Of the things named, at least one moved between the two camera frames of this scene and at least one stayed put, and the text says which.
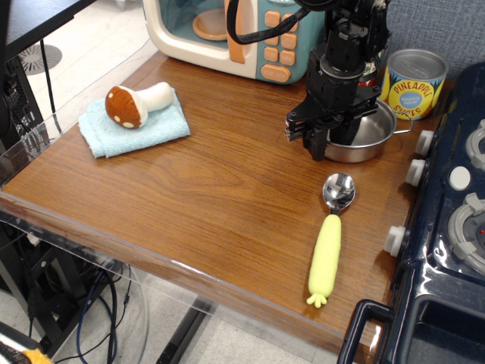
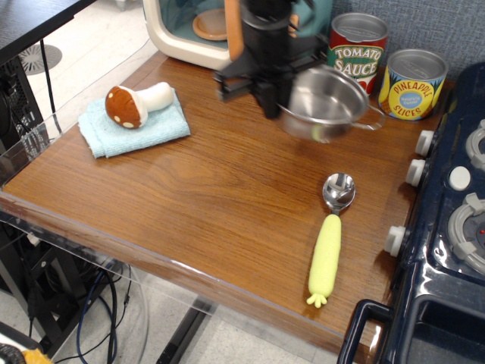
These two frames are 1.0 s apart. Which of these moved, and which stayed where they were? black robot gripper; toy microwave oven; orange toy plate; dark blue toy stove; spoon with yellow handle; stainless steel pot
Moved: black robot gripper; stainless steel pot
Stayed: spoon with yellow handle; toy microwave oven; orange toy plate; dark blue toy stove
